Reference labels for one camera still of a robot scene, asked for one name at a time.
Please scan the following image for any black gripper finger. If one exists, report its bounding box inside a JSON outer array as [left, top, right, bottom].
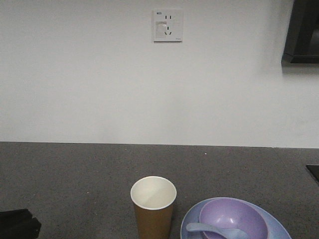
[[0, 209, 41, 239]]

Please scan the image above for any brown paper cup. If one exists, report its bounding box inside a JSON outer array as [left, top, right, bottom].
[[130, 176, 177, 239]]

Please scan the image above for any light blue plastic spoon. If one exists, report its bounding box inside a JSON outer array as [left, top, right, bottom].
[[186, 223, 250, 239]]

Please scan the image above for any purple plastic bowl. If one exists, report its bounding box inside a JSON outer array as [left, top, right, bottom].
[[199, 198, 268, 239]]

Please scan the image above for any light blue plastic plate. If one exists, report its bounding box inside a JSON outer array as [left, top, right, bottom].
[[180, 197, 291, 239]]

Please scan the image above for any white wall power socket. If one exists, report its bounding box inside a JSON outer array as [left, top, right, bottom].
[[152, 8, 183, 43]]

